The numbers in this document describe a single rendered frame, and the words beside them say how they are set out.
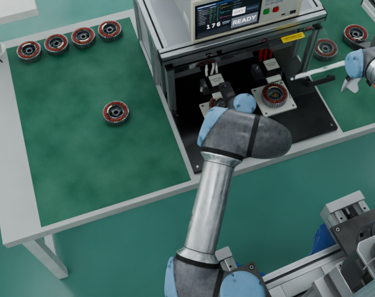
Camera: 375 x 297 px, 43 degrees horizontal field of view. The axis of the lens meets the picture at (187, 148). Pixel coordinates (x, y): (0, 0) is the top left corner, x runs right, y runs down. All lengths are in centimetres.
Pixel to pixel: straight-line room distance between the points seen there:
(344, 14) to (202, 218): 156
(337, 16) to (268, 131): 135
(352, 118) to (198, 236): 111
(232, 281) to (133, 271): 138
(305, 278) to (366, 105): 91
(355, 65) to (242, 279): 64
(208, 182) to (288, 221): 148
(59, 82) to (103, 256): 96
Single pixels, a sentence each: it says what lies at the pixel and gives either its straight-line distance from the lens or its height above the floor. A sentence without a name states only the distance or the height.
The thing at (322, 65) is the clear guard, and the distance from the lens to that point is 187.
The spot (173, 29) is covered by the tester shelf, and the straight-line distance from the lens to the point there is 187.
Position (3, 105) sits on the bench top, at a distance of 226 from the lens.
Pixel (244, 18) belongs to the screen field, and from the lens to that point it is 183.
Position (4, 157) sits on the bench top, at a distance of 211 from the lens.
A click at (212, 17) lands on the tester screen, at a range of 175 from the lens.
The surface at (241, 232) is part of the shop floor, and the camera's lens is 263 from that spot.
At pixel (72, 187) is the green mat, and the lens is 196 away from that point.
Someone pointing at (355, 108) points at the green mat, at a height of 75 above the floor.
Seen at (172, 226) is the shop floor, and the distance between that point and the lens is 263.
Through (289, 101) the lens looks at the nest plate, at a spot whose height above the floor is 78.
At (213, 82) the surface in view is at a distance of 195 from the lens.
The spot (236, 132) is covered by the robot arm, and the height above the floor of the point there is 142.
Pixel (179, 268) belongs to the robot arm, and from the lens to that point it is 126.
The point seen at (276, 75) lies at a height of 88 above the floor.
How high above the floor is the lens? 248
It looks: 61 degrees down
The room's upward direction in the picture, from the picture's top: 2 degrees counter-clockwise
